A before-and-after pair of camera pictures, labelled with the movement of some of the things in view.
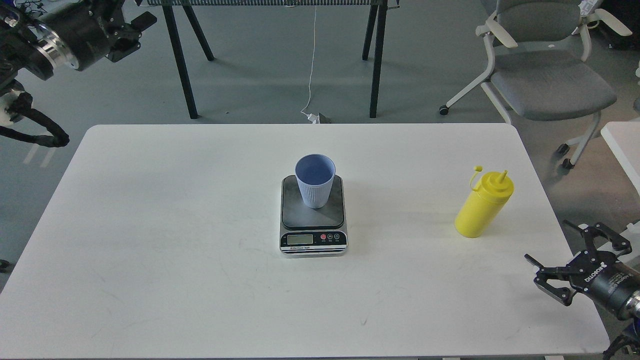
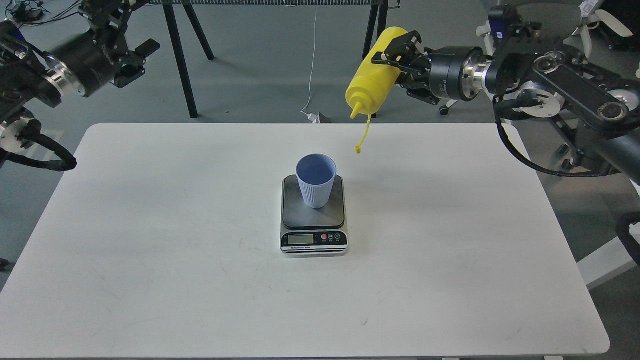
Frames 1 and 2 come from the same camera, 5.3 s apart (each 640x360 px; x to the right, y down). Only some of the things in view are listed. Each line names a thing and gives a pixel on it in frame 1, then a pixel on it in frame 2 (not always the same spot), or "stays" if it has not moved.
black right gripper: [607, 281] to [442, 69]
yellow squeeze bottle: [495, 189] to [373, 81]
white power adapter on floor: [312, 117] stays
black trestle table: [375, 35] stays
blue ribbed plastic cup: [315, 174] stays
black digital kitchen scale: [312, 233] stays
